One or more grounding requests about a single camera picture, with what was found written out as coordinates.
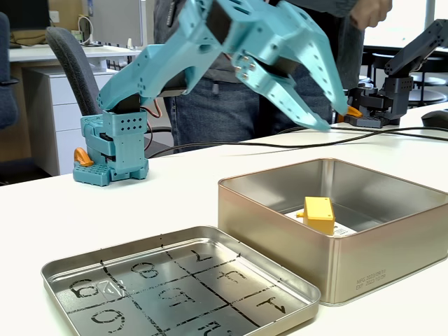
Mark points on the yellow block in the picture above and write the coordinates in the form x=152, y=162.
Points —
x=316, y=213

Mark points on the person's left hand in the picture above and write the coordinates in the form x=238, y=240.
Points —
x=371, y=12

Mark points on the orange table clamp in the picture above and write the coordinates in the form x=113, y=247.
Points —
x=354, y=112
x=83, y=157

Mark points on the person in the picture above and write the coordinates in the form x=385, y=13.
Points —
x=217, y=115

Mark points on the black computer mouse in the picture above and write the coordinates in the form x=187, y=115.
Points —
x=435, y=119

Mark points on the grey partition panel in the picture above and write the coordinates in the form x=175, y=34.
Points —
x=115, y=21

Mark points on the white paper label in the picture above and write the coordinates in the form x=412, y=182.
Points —
x=344, y=231

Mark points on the grey office chair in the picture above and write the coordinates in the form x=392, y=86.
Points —
x=70, y=63

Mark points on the square metal tin box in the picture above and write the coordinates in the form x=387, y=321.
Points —
x=385, y=266

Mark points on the white desk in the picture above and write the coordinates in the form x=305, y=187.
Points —
x=52, y=53

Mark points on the white drawer cabinet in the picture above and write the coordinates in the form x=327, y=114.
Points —
x=59, y=115

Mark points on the clear tape piece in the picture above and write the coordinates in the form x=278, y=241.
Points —
x=112, y=287

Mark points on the blue office chair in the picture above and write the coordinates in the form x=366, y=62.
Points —
x=7, y=87

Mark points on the tin lid with numbers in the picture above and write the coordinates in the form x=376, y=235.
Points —
x=105, y=308

